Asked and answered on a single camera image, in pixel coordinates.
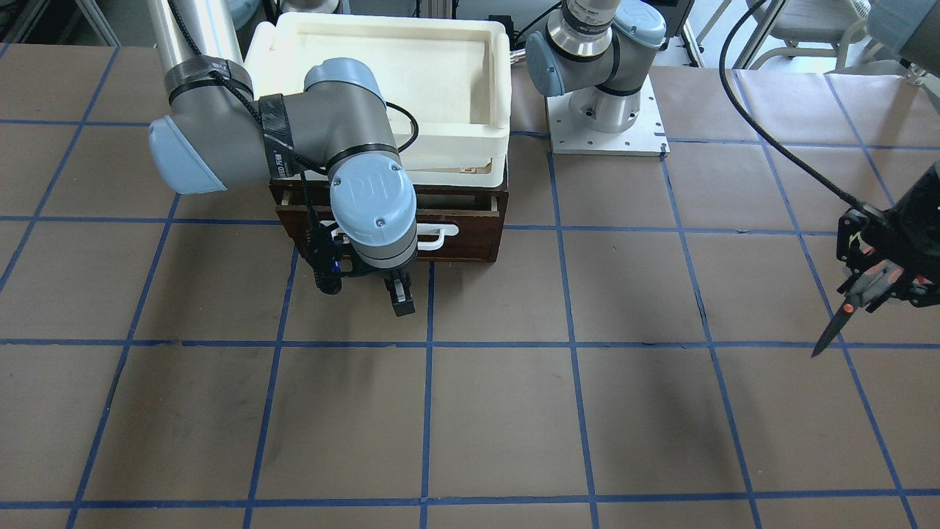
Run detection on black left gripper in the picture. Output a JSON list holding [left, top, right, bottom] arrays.
[[837, 209, 938, 309]]

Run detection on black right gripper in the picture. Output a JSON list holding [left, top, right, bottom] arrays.
[[339, 250, 416, 316]]

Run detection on grey orange scissors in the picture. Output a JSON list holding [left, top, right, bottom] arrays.
[[810, 260, 903, 358]]

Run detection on white drawer handle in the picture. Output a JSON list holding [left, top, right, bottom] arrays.
[[323, 223, 460, 251]]

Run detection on dark wooden drawer cabinet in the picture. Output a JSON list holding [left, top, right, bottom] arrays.
[[269, 170, 510, 262]]

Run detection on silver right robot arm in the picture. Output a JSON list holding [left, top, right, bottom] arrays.
[[148, 1, 419, 316]]

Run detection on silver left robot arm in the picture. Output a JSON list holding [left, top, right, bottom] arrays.
[[524, 1, 938, 314]]

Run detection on white plastic tray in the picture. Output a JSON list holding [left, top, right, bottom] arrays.
[[245, 12, 513, 188]]

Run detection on black braided cable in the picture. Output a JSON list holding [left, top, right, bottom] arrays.
[[718, 0, 882, 214]]

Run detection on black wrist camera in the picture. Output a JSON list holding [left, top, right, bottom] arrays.
[[305, 222, 342, 295]]

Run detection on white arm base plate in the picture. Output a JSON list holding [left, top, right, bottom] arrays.
[[545, 75, 670, 157]]

